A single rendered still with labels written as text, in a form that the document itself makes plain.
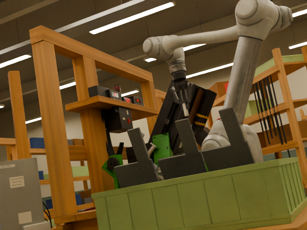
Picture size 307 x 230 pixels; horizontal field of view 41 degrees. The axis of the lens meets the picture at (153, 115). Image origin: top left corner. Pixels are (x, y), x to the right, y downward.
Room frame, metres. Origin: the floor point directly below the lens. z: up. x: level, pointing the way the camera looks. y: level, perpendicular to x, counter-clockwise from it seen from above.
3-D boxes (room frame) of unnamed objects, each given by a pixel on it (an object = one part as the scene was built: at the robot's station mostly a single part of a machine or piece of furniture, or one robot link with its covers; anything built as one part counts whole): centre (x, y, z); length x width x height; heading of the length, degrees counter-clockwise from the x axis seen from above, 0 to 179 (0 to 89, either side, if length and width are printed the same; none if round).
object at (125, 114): (2.71, 0.24, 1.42); 0.17 x 0.12 x 0.15; 157
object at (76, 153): (2.87, 0.34, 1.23); 1.30 x 0.05 x 0.09; 157
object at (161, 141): (2.64, -0.02, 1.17); 0.13 x 0.12 x 0.20; 157
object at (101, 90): (2.55, 0.32, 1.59); 0.15 x 0.07 x 0.07; 157
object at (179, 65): (2.12, -0.17, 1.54); 0.09 x 0.09 x 0.06
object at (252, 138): (1.97, -0.40, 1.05); 0.18 x 0.16 x 0.22; 142
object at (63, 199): (2.85, 0.28, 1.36); 1.49 x 0.09 x 0.97; 157
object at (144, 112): (2.83, 0.24, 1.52); 0.90 x 0.25 x 0.04; 157
